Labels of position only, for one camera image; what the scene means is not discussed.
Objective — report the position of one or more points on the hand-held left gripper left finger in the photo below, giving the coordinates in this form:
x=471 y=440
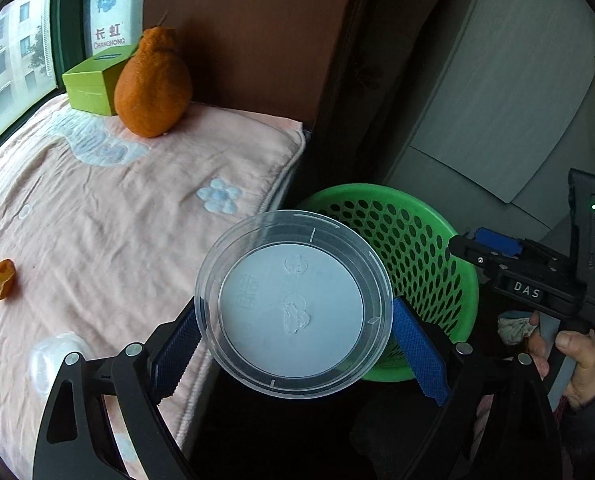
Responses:
x=177 y=355

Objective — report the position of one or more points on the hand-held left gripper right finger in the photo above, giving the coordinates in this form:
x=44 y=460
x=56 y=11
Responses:
x=422 y=355

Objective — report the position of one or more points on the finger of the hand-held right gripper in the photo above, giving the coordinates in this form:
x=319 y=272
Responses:
x=497 y=241

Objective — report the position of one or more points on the green plastic basket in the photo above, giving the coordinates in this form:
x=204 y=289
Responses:
x=407 y=240

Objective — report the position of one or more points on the clear round plastic lid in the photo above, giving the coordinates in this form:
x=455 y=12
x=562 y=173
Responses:
x=287 y=310

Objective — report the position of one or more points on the person's right forearm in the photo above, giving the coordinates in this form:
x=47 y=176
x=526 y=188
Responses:
x=592 y=430

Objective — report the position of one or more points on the person's right hand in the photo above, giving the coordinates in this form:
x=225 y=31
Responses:
x=580 y=360

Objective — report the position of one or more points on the crumpled pale cloth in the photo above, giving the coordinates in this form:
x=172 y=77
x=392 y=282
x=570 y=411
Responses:
x=515 y=325

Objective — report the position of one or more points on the small clear jelly cup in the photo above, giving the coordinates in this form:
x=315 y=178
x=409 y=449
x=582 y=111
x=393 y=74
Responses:
x=52 y=360

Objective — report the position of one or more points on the grey padded panel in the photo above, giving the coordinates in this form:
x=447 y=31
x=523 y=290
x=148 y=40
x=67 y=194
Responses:
x=477 y=85

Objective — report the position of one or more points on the pink printed blanket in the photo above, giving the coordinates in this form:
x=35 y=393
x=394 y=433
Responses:
x=102 y=210

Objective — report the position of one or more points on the orange peel piece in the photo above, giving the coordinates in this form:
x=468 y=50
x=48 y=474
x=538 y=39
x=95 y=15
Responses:
x=2 y=280

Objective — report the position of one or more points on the whole bumpy orange fruit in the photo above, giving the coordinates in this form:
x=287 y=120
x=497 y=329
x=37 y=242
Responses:
x=152 y=85

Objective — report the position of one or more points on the green cardboard box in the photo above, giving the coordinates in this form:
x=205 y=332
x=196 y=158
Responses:
x=90 y=85

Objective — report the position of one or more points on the white window poster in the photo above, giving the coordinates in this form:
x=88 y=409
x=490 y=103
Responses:
x=112 y=10

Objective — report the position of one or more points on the dark green window frame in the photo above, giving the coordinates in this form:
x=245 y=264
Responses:
x=67 y=10

